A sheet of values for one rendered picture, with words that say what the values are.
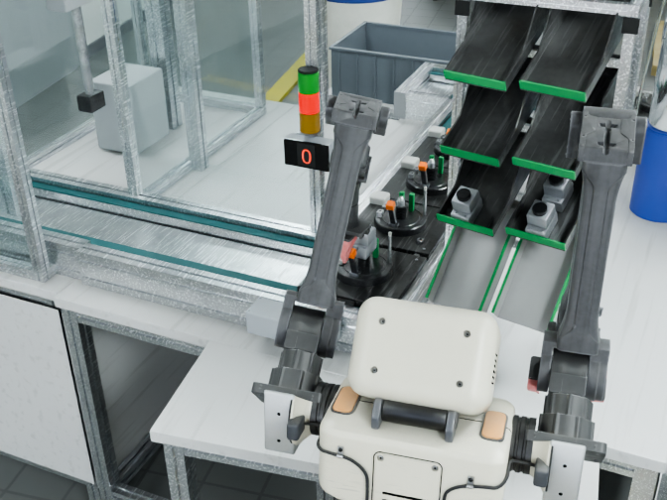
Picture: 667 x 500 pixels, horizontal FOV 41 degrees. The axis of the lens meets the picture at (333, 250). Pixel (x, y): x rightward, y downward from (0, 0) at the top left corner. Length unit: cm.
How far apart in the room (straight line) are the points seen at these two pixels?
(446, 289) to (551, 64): 55
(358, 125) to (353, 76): 264
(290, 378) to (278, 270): 87
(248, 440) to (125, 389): 96
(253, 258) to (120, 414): 73
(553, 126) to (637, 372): 60
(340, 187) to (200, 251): 98
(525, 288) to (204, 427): 75
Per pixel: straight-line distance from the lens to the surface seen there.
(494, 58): 184
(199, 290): 222
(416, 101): 327
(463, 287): 203
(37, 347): 262
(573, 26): 190
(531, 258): 203
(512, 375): 206
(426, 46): 438
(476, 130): 191
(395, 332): 131
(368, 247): 212
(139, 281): 231
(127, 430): 287
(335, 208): 148
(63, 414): 273
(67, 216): 266
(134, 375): 281
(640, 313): 233
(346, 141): 148
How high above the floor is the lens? 214
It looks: 31 degrees down
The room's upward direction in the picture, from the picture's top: 1 degrees counter-clockwise
